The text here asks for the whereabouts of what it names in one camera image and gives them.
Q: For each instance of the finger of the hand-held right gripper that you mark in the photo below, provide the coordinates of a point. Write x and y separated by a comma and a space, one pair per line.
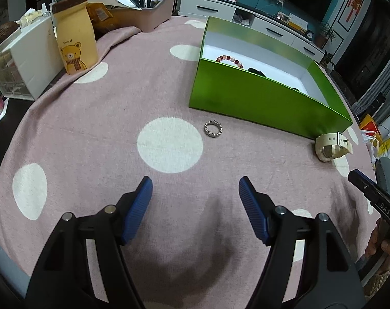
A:
381, 204

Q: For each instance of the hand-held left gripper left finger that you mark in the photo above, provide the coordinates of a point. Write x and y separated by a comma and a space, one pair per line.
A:
137, 212

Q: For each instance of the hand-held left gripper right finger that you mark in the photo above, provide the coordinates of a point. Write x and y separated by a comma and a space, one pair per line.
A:
254, 212

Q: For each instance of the white wrist watch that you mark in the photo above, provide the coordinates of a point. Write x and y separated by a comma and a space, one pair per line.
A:
320, 144

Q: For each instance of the green cardboard box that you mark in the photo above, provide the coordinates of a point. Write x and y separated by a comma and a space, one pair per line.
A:
246, 96

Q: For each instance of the person's right hand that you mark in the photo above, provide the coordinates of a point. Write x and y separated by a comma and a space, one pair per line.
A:
373, 243

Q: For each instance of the grey chair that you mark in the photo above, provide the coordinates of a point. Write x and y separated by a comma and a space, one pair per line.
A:
388, 175

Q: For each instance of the white printed plastic bag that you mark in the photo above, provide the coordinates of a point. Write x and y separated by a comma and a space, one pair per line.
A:
385, 148

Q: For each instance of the yellow paper bag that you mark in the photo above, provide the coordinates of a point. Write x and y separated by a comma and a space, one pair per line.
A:
369, 123

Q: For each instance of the pink polka dot tablecloth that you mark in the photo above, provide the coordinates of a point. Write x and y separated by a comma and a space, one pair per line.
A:
117, 103

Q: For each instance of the small potted plant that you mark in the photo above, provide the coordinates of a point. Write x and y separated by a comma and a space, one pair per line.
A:
328, 61

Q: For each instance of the tall potted plant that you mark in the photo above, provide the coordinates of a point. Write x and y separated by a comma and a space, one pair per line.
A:
323, 33

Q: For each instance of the small alarm clock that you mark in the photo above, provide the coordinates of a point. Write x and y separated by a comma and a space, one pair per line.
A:
309, 34

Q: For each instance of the white drawer organizer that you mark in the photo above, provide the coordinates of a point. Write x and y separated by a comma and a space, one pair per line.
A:
30, 58

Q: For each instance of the yellow bear print bottle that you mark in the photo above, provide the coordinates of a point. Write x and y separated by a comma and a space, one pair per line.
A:
76, 32

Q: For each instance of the beige pen tray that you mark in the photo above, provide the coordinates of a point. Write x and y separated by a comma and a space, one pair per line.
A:
150, 19

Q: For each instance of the yellow white desk calendar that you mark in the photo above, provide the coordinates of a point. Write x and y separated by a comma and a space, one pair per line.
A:
298, 22

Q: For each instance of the small white device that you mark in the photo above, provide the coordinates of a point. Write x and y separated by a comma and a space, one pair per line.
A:
282, 16

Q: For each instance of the orange snack packet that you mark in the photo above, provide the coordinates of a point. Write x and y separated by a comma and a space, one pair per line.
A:
100, 16

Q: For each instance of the white television cabinet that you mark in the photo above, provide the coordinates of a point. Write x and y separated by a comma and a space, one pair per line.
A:
211, 6

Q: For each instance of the brown round object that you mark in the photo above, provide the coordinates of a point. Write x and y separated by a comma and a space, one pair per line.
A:
6, 32

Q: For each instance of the red wall decoration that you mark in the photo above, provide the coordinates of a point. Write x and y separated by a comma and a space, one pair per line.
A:
355, 3

